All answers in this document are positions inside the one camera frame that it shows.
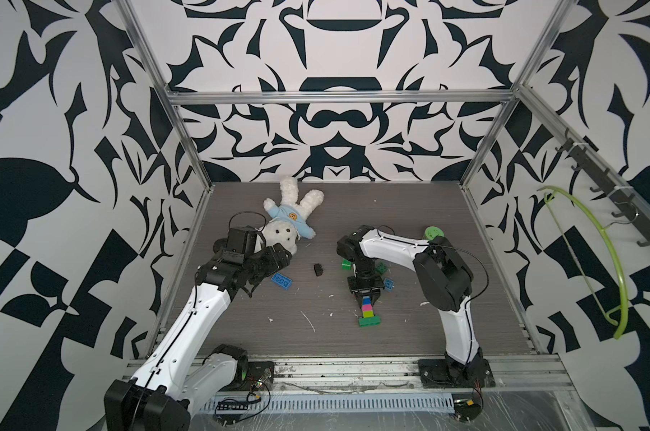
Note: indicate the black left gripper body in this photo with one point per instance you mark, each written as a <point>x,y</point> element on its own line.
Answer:
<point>266,264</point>

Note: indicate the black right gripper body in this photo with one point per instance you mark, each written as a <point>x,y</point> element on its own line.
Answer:
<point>363,285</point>

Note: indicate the light green tall lego brick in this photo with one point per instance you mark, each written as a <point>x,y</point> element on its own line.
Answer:
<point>346,264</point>

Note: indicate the long blue lego brick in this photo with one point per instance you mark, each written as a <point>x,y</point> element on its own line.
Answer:
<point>282,281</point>

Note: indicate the green long lego plate brick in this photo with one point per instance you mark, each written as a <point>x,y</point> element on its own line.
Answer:
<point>369,321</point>

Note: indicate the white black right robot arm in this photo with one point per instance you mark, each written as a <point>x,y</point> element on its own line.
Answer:
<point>444,277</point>

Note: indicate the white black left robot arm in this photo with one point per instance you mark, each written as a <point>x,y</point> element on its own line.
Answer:
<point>166,393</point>

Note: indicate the dark green lego brick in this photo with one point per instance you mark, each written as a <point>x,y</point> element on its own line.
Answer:
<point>381,268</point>

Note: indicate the light blue lego brick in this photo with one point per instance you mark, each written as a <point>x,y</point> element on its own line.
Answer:
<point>388,284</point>

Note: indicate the white teddy bear blue shirt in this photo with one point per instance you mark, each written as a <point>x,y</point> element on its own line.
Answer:
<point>289,219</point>

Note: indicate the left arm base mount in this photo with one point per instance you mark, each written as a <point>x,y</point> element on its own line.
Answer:
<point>255,374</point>

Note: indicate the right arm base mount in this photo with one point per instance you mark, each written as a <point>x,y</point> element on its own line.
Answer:
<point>450,373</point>

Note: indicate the black wall hook rack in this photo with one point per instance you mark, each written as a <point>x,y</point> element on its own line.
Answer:
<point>632,207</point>

